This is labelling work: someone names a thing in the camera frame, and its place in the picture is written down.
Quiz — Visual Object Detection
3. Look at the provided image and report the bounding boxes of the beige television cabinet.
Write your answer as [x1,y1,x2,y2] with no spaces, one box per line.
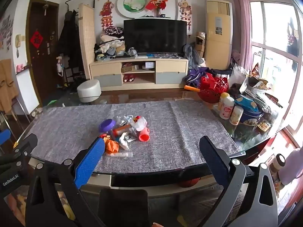
[89,57,188,91]

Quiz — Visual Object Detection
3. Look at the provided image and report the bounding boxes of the white bottle with pink label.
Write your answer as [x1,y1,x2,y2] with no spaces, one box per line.
[219,96,235,120]

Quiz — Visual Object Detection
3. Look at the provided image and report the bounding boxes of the red plastic basket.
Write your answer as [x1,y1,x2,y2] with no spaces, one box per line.
[198,74,229,103]

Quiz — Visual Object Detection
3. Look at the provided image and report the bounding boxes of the white bottle with yellow cap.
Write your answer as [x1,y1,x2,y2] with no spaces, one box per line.
[217,92,230,111]

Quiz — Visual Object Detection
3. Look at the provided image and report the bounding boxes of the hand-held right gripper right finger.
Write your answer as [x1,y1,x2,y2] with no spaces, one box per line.
[199,135,278,227]

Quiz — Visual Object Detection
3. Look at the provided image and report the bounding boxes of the vase with red flowers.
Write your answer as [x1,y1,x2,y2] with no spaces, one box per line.
[145,0,168,18]

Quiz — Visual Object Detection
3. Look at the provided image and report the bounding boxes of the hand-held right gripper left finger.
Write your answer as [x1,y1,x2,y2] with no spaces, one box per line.
[26,137,106,227]

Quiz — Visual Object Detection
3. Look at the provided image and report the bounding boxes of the beige standing air conditioner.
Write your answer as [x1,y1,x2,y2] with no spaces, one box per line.
[205,0,233,69]

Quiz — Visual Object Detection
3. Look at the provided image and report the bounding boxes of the blue round tin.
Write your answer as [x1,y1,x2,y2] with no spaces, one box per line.
[234,95,264,129]

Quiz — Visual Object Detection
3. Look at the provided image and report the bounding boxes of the orange basketball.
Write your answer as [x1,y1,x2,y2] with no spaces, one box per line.
[177,178,200,188]

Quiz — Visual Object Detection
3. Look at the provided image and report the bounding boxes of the jar with black white lid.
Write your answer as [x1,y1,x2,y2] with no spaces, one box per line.
[272,153,287,173]

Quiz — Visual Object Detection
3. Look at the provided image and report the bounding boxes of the small white bottle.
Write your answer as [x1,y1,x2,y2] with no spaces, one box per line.
[230,106,244,126]

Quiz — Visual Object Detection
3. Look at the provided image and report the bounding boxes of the window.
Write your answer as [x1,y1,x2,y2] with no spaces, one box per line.
[245,0,303,133]

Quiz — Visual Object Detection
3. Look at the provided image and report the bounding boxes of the clear plastic wrapper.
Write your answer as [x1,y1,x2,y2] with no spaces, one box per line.
[106,152,133,158]

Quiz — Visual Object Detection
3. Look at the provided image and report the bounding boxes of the dark brown door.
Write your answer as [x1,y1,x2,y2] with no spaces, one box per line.
[26,0,59,107]

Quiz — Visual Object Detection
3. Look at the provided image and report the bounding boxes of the pale purple bottle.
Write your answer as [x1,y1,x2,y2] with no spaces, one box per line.
[278,148,303,186]

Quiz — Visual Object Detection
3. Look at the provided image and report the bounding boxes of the brown tube with blue cap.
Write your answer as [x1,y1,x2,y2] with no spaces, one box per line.
[109,124,132,140]

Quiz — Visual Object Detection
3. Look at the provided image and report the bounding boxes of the pile of snack bags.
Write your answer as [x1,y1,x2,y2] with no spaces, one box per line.
[240,63,282,114]

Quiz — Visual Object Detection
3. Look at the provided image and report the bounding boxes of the round white wall decoration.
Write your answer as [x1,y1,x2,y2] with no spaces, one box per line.
[116,0,148,19]

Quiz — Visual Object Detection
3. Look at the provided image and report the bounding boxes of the red hanging ornament with figure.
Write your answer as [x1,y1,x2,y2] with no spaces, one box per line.
[178,0,193,35]

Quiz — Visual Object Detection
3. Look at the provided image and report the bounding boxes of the black flat screen television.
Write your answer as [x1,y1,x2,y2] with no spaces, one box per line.
[123,19,187,54]

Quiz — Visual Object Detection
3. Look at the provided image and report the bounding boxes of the cardboard boxes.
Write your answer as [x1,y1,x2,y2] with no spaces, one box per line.
[194,31,206,58]

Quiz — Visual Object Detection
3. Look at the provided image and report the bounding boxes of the grey cloth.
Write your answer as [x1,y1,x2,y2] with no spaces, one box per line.
[182,44,204,69]

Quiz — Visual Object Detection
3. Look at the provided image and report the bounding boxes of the white tissue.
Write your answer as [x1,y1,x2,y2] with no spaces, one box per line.
[119,132,138,150]

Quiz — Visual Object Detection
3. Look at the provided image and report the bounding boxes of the purple cloth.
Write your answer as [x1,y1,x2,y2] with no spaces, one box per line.
[185,67,213,88]

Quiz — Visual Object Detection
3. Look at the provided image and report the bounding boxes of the whiteboard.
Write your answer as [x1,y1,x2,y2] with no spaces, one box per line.
[15,67,41,119]

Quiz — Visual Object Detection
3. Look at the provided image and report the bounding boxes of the pink curtain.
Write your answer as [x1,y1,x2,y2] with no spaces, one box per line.
[228,0,254,70]

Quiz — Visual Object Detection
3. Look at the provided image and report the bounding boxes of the purple plastic lid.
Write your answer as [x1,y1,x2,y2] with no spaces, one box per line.
[99,119,116,133]

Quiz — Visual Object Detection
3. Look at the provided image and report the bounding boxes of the beige folded screen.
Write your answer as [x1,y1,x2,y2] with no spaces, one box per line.
[78,3,96,81]

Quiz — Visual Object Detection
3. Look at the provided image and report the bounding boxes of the grey table mat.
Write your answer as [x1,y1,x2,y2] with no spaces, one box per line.
[22,100,241,173]

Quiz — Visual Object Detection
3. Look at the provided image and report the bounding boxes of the orange wrapper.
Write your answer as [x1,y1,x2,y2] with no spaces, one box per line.
[104,139,120,154]

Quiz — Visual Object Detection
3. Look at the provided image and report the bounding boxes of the red fish hanging ornament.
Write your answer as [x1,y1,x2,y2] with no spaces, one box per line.
[99,0,114,31]

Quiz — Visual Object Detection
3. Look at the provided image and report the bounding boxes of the dark hanging coats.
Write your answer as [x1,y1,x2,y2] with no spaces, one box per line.
[58,11,80,57]

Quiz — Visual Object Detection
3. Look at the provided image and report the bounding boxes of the red ribbed plastic cup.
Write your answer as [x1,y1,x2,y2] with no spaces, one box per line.
[138,127,151,142]

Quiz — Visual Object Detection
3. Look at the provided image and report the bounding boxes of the dark grey trash bin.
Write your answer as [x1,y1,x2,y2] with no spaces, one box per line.
[99,189,149,227]

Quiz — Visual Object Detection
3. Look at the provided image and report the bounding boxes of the red diamond door sign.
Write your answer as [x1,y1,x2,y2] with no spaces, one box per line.
[30,30,44,50]

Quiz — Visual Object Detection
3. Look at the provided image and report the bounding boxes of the clear plastic bag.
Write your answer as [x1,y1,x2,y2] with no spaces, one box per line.
[116,115,133,126]

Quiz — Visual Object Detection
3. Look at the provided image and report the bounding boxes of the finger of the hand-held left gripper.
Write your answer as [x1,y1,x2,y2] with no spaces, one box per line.
[0,130,11,145]
[13,134,38,165]

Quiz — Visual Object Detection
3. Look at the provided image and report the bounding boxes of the pile of clothes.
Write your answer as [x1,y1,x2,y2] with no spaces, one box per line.
[94,26,125,61]

